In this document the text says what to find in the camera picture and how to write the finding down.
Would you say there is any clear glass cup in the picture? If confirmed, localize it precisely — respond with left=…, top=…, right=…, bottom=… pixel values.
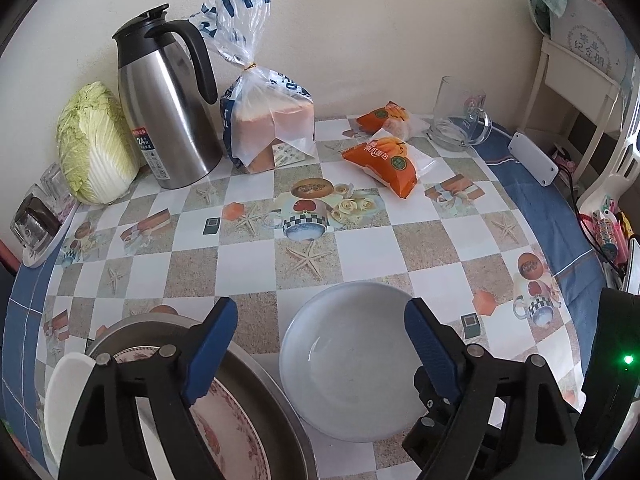
left=39, top=162, right=78, bottom=211

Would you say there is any bagged sliced bread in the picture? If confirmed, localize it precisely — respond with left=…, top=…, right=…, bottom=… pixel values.
left=189, top=0, right=317, bottom=175

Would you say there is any checkered printed tablecloth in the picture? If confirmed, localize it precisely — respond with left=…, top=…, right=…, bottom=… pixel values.
left=0, top=115, right=608, bottom=480

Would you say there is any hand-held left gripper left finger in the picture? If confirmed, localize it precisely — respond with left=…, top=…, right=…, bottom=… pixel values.
left=57, top=296, right=239, bottom=480

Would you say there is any glass mug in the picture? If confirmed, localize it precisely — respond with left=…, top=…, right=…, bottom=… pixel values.
left=426, top=76, right=493, bottom=152

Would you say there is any napa cabbage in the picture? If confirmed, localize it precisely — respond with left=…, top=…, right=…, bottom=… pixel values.
left=56, top=82, right=142, bottom=205

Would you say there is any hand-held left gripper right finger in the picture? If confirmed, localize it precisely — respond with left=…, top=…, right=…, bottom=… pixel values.
left=404, top=297, right=586, bottom=480

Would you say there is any grey printed card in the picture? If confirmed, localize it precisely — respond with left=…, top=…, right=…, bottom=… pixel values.
left=547, top=0, right=628, bottom=81

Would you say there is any floral round plate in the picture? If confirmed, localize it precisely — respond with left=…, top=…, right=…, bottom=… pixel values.
left=112, top=344, right=273, bottom=480

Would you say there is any stainless steel thermos jug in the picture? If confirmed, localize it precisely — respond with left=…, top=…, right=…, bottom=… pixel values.
left=112, top=4, right=219, bottom=190

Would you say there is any white power strip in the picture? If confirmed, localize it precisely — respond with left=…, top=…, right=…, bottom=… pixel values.
left=507, top=131, right=559, bottom=188

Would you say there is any white cutout chair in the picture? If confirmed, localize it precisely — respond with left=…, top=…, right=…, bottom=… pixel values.
left=575, top=130, right=640, bottom=221

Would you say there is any stainless steel plate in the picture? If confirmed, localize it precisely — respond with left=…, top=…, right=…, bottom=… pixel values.
left=85, top=310, right=317, bottom=480

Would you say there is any white tray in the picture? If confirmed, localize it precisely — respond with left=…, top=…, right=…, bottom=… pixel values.
left=21, top=200, right=81, bottom=270

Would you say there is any pink trinket pile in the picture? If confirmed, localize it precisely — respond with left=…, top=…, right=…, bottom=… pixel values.
left=592, top=199, right=636, bottom=263

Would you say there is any small orange snack packet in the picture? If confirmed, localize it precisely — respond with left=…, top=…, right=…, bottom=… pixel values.
left=356, top=101, right=428, bottom=141

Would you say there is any large orange snack packet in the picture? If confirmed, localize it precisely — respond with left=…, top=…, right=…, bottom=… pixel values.
left=341, top=136, right=435, bottom=198

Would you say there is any glass cup with dark base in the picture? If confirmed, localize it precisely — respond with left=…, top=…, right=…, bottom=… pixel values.
left=10, top=185, right=63, bottom=251

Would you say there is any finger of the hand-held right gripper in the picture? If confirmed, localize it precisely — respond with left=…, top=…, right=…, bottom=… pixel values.
left=402, top=365, right=453, bottom=480

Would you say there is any pale blue bowl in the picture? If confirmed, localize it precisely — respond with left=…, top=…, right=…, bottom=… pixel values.
left=279, top=281, right=436, bottom=443

